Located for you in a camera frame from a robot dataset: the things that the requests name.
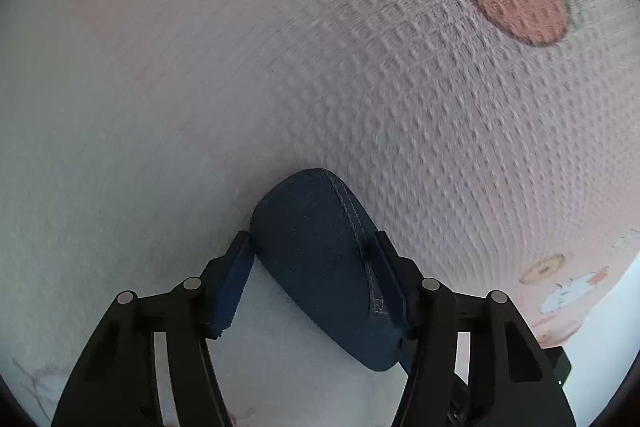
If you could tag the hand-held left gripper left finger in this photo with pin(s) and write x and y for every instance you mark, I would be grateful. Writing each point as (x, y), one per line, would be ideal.
(232, 287)

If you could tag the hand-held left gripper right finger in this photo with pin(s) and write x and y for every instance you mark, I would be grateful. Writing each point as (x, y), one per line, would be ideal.
(395, 277)

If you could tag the dark blue denim pouch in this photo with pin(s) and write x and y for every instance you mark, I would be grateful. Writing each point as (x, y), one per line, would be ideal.
(310, 257)

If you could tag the printed pink blanket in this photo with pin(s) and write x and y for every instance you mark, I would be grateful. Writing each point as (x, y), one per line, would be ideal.
(250, 57)

